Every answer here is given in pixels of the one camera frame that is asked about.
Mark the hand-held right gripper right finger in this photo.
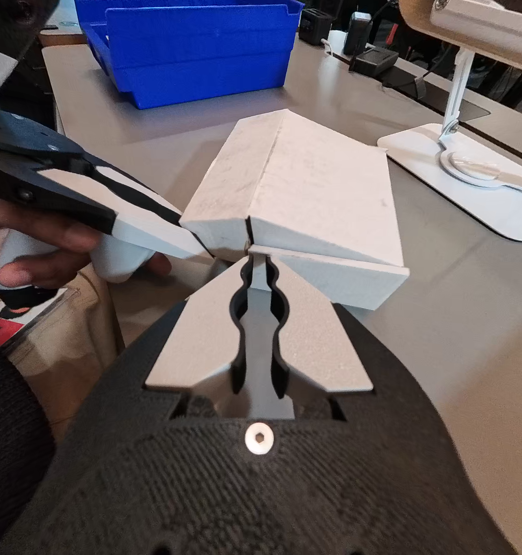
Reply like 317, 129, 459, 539
265, 256, 374, 399

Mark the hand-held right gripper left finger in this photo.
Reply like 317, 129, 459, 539
145, 256, 254, 395

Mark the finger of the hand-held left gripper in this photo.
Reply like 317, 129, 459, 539
94, 166, 183, 226
37, 168, 209, 261

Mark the blue plastic bin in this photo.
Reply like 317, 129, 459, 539
75, 0, 306, 110

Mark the white cardboard mailer box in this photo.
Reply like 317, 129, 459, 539
179, 109, 411, 310

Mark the grey desk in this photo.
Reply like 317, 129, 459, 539
42, 26, 522, 555

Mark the red white badge card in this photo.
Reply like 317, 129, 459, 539
0, 287, 68, 347

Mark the person's dark sweater torso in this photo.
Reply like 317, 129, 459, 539
0, 338, 55, 555

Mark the black charging dock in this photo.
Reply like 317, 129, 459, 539
299, 9, 334, 45

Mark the black power brick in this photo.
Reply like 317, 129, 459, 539
350, 47, 398, 78

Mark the black power adapter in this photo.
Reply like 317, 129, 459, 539
343, 12, 372, 55

